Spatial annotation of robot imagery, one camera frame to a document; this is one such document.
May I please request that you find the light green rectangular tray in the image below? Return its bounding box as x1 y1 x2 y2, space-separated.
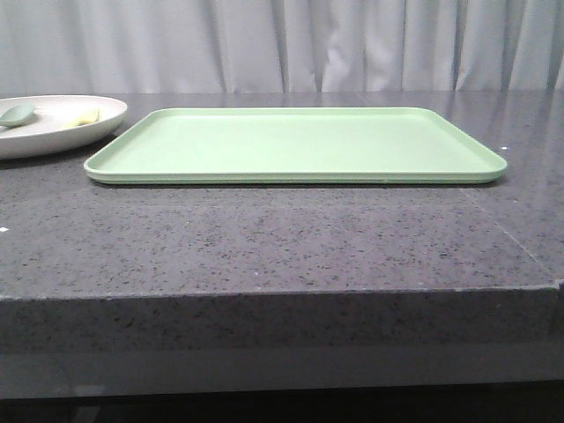
84 107 508 184

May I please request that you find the pale green spoon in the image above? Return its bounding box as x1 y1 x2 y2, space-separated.
0 104 35 129

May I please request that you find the white round plate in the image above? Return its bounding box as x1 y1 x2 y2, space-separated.
1 95 128 160

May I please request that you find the yellow plastic fork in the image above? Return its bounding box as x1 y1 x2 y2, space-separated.
61 108 100 130

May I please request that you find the grey pleated curtain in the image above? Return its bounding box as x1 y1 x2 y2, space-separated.
1 1 563 94

